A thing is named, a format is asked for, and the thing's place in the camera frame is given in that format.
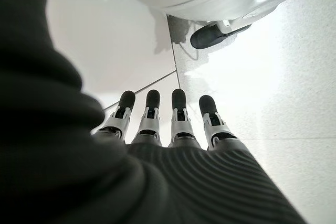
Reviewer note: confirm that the black robot left foot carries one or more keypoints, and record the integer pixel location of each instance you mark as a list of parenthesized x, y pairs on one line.
[(207, 36)]

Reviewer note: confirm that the white kitchen cabinet front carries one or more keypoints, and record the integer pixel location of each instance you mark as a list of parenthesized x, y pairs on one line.
[(105, 37)]

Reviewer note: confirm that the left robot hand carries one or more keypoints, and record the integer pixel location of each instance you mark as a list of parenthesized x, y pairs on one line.
[(78, 169)]

